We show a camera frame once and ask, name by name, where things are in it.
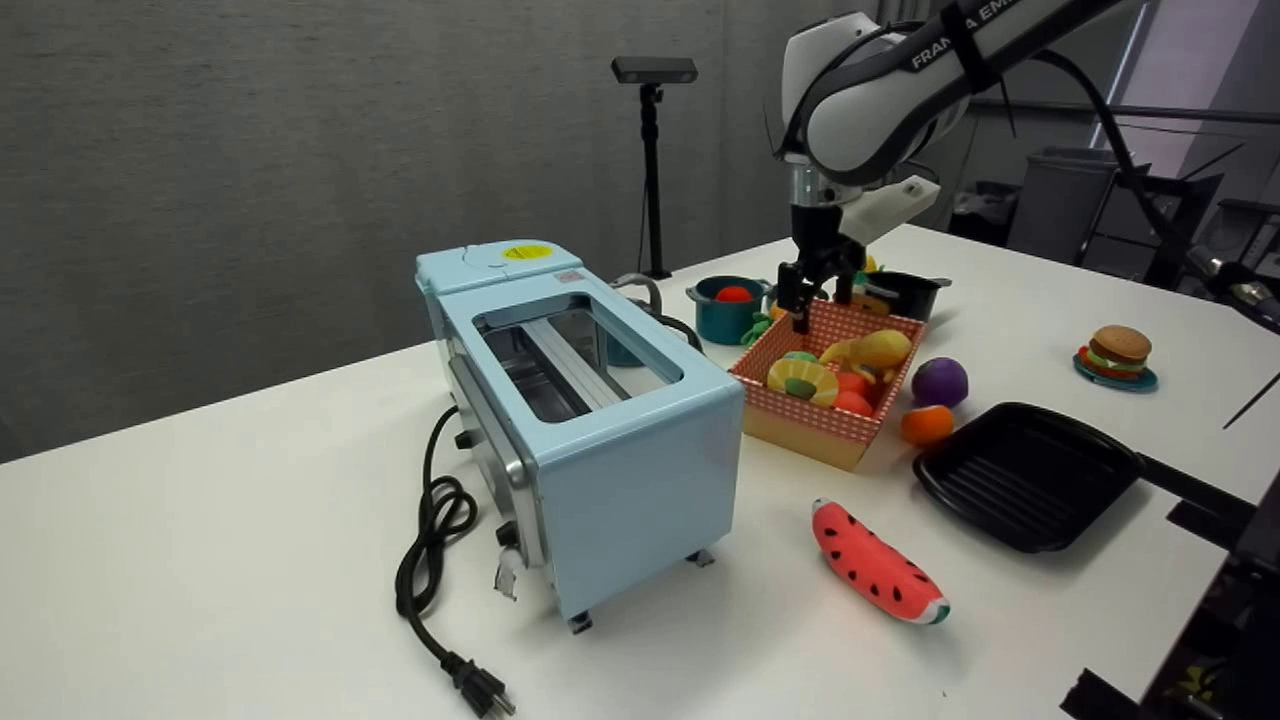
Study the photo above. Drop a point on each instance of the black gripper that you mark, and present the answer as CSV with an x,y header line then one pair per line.
x,y
817,239

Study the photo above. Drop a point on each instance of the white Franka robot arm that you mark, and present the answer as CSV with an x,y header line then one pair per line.
x,y
880,100

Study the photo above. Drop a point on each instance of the red checkered cardboard box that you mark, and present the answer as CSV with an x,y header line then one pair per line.
x,y
824,420

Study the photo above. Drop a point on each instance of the small yellow toy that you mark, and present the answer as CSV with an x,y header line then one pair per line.
x,y
868,267

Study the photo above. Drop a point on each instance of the yellow banana toy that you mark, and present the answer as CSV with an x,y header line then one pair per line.
x,y
873,350

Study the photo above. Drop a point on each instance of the small black toy pan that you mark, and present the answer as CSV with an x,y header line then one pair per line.
x,y
904,293

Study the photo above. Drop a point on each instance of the lemon slice toy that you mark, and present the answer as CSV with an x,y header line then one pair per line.
x,y
788,364

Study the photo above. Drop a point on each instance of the red toy tomato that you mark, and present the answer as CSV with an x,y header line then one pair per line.
x,y
732,293

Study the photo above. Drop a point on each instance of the red-orange toy fruit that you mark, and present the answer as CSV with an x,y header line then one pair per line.
x,y
852,382

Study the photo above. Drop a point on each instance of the teal toy pot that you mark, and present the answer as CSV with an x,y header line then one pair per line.
x,y
723,324

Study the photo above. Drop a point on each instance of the plain orange toy fruit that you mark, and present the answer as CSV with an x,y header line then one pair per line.
x,y
852,400

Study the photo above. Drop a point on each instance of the purple eggplant toy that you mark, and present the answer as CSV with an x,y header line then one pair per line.
x,y
941,382

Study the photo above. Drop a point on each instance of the orange toy with white stripe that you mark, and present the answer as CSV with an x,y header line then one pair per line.
x,y
931,425

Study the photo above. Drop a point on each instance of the grey background chair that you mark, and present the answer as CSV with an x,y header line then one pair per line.
x,y
1063,200

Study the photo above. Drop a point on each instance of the light blue toaster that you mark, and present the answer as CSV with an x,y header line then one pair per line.
x,y
600,425

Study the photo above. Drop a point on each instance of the black ridged grill pan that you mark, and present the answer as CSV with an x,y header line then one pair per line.
x,y
1026,477

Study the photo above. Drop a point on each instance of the watermelon slice toy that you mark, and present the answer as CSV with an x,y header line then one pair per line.
x,y
873,566

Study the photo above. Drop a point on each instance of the toy burger on teal plate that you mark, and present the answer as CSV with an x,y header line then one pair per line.
x,y
1116,356

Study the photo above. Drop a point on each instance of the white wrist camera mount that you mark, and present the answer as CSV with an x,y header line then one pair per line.
x,y
895,200

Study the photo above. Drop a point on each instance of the black camera on stand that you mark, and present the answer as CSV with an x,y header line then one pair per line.
x,y
655,123

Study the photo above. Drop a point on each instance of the black metal background frame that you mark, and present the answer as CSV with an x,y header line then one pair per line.
x,y
1202,200

